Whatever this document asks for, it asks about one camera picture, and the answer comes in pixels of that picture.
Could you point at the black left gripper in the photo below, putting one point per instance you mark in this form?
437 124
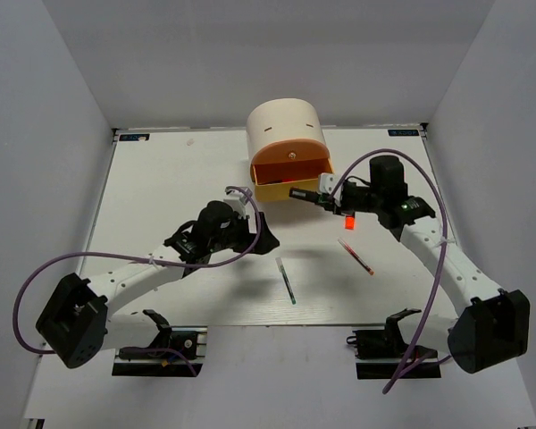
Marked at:
266 240

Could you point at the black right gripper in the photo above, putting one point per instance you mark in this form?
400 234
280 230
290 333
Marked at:
336 209

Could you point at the green pen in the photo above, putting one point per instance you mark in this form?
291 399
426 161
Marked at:
285 278

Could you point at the orange highlighter marker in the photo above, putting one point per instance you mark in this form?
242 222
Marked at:
350 222

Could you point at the green highlighter marker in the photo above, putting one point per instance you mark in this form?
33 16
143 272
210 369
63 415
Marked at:
306 195

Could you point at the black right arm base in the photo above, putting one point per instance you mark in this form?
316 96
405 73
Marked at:
379 348

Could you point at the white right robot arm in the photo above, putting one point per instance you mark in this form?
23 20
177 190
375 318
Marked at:
468 315

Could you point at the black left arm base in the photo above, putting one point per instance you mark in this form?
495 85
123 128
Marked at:
146 345

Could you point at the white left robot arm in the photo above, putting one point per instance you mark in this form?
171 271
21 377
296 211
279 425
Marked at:
83 316

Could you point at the red pen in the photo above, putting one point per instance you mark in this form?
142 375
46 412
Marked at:
356 257

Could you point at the cream cylindrical drawer cabinet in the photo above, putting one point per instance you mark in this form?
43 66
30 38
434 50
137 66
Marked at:
283 119

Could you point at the blue label sticker right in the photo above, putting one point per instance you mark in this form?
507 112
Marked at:
403 133

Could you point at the blue label sticker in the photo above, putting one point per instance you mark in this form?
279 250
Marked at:
403 133
134 137

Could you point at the blue label sticker left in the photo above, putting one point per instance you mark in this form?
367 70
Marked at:
134 137

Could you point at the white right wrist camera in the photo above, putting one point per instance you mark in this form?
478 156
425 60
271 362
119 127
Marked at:
327 183

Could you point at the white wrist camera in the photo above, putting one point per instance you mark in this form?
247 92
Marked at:
327 183
237 199

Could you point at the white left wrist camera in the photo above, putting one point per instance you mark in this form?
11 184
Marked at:
237 199

